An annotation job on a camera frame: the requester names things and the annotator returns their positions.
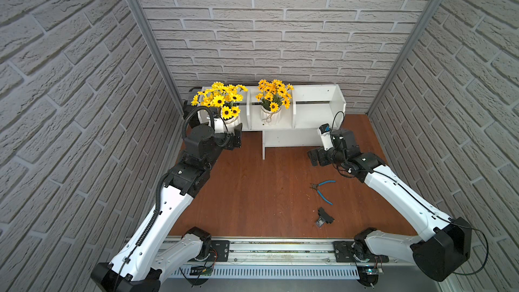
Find sunflower pot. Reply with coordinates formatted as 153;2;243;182
255;79;294;126
191;82;249;129

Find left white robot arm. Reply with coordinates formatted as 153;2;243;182
91;106;243;291

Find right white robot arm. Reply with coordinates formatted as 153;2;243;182
308;124;476;282

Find white wooden shelf unit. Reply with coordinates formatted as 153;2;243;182
197;84;347;161

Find small black clip device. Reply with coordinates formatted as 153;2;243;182
316;208;335;228

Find right circuit board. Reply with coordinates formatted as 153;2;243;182
359;267;383;275

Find circuit board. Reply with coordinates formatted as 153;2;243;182
359;267;383;275
190;266;213;276

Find left circuit board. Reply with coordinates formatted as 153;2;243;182
190;266;213;276

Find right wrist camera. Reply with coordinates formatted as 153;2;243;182
318;123;333;151

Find blue handled pliers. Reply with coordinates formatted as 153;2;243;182
311;180;337;206

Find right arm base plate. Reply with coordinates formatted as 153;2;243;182
332;241;389;264

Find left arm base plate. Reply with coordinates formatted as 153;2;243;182
195;240;231;263

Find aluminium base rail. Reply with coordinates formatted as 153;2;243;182
171;237;415;280

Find aluminium corner post left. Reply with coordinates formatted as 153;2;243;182
126;0;183;114

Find aluminium corner post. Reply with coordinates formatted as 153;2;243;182
366;0;443;117
126;0;183;114

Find aluminium corner post right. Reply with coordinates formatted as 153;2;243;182
366;0;443;117

